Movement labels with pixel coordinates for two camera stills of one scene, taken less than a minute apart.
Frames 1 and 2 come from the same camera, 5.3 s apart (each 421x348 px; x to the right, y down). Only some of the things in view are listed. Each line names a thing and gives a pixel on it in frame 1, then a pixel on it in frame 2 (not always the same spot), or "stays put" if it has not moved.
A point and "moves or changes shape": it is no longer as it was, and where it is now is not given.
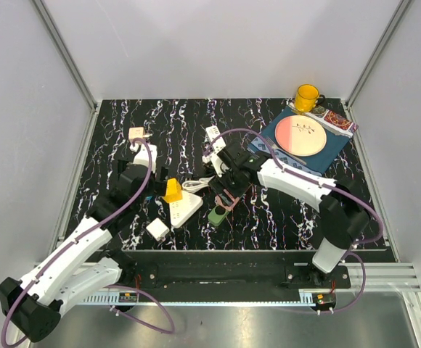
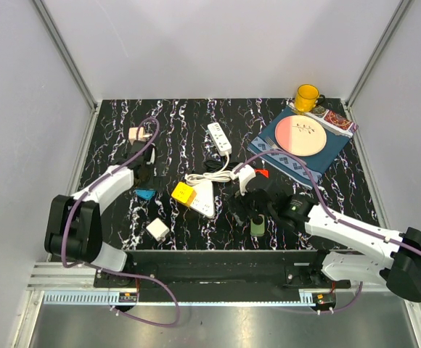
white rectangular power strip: (218, 144) moves or changes shape
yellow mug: (308, 97) stays put
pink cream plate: (300, 135) stays put
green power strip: (217, 215) → (258, 225)
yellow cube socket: (173, 192) → (184, 193)
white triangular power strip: (181, 210) → (205, 201)
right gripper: (218, 184) → (239, 201)
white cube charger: (157, 228) stays put
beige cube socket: (136, 133) stays put
